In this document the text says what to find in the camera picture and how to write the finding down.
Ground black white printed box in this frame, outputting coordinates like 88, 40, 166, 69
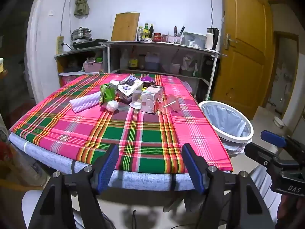
116, 74, 144, 104

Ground yellow wooden door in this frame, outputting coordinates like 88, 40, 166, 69
212, 0, 274, 120

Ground clear plastic bag with straw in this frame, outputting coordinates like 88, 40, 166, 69
159, 94, 180, 114

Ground wooden cutting board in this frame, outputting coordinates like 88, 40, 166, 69
111, 12, 140, 41

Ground electric kettle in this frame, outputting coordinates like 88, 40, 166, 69
206, 27, 220, 51

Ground lavender printed carton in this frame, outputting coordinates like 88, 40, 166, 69
141, 86, 164, 114

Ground cooking oil bottle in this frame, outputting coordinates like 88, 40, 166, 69
129, 50, 139, 69

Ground white crumpled paper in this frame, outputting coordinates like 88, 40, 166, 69
105, 100, 119, 112

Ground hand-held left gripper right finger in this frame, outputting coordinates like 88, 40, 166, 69
181, 144, 274, 229

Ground white paper towel roll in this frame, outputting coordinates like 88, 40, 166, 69
205, 33, 214, 50

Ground pink plaid tablecloth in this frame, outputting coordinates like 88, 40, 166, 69
11, 73, 233, 174

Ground green plastic wrapper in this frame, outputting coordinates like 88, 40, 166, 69
100, 83, 117, 104

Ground grey wall cable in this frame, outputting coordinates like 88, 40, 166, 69
61, 0, 72, 37

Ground blue bin liner bag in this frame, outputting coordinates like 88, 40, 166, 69
201, 102, 252, 158

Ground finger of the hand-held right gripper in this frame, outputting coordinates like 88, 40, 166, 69
245, 143, 285, 170
260, 130, 305, 154

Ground clear plastic cup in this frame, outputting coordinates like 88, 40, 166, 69
129, 89, 143, 108

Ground metal door handle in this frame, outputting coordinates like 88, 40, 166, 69
224, 34, 238, 49

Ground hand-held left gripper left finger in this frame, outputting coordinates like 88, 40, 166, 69
27, 144, 120, 229

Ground plastic bags bundle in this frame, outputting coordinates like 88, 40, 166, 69
180, 52, 198, 75

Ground black induction cooker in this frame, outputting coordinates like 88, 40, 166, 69
70, 38, 109, 49

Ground steel cooking pot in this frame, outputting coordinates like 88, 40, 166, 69
71, 27, 92, 40

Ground white trash bin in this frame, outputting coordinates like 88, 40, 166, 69
198, 101, 254, 158

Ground blue plastic jug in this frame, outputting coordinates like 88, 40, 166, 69
145, 52, 160, 71

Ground low side shelf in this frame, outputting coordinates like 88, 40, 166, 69
54, 46, 108, 86

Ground metal kitchen shelf unit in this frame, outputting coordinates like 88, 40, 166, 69
99, 40, 227, 101

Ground white plastic jug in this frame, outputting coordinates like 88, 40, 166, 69
120, 49, 129, 69

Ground white foam sheet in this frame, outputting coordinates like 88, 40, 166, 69
69, 92, 102, 113

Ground clear plastic storage container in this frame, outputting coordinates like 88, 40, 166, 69
182, 32, 206, 48

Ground pink plastic basket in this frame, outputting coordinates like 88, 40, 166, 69
83, 61, 104, 73

